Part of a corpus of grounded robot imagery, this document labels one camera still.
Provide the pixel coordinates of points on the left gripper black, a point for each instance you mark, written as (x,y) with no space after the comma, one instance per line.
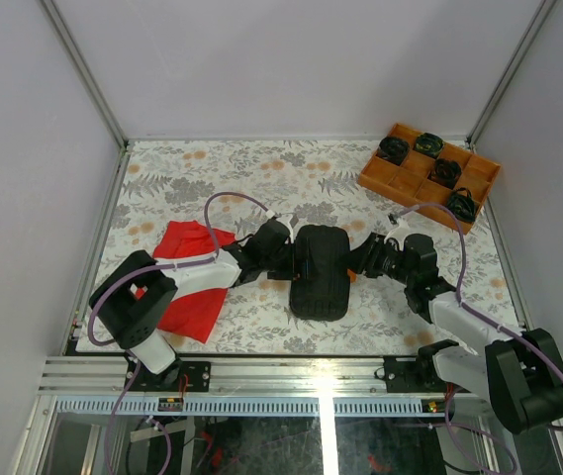
(299,270)

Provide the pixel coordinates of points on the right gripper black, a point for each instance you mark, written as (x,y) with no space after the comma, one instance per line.
(365,257)

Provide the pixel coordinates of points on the black plastic tool case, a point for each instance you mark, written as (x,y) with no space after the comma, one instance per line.
(325,296)

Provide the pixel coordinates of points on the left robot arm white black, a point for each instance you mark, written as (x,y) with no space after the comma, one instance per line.
(134,298)

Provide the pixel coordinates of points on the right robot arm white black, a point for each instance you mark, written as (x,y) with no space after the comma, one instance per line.
(520,374)

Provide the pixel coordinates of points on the orange wooden divided tray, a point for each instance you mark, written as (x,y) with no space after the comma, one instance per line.
(411,168)

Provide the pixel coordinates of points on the red cloth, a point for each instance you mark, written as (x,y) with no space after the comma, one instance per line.
(191,314)

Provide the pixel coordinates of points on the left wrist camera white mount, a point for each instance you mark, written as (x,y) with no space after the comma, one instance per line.
(288,220)

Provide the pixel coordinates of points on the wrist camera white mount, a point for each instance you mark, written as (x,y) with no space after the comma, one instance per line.
(288,220)
(399,230)

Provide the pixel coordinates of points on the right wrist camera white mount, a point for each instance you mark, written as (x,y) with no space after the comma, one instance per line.
(399,230)

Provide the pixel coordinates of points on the aluminium frame rail front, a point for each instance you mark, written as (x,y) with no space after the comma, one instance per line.
(242,386)

